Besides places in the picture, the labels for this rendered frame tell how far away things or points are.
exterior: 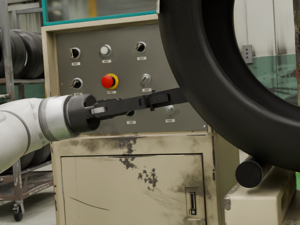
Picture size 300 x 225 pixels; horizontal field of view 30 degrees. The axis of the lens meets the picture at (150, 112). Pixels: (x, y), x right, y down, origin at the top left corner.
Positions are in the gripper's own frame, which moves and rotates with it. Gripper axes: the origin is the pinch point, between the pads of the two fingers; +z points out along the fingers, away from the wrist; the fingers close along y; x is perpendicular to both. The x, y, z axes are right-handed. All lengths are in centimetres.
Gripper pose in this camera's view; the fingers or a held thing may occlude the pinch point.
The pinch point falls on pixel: (171, 97)
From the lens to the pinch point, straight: 105.2
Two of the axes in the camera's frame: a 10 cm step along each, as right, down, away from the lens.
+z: 9.3, -1.7, -3.3
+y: 3.3, -0.7, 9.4
